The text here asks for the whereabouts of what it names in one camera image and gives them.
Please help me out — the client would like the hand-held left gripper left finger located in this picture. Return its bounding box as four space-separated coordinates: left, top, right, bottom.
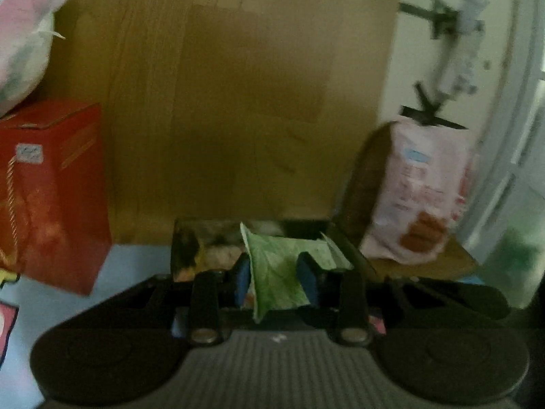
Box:
79 256 252 347

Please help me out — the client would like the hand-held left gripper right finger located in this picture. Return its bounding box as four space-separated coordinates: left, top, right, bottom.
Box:
296 252 512 347

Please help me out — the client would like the green snack packet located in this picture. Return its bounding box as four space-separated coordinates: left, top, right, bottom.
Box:
239 222 355 324

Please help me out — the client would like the dark glossy box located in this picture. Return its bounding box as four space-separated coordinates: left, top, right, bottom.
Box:
171 216 377 285

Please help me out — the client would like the large pink snack bag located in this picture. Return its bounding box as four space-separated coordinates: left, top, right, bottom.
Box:
359 120 474 266

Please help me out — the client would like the large brown cardboard box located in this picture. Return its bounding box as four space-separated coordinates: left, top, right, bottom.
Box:
9 0 403 245

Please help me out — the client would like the red gift bag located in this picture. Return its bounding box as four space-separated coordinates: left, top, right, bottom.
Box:
0 98 113 296

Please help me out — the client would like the green blurred object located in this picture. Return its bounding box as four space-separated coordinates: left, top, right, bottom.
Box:
483 215 545 309

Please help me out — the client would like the white hanging cloth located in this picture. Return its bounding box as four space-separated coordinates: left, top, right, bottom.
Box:
433 0 500 96

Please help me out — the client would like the pink and white plush toy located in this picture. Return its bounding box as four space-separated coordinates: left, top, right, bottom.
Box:
0 0 69 117

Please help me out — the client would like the white door frame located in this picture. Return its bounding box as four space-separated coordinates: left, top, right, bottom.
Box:
462 0 545 248

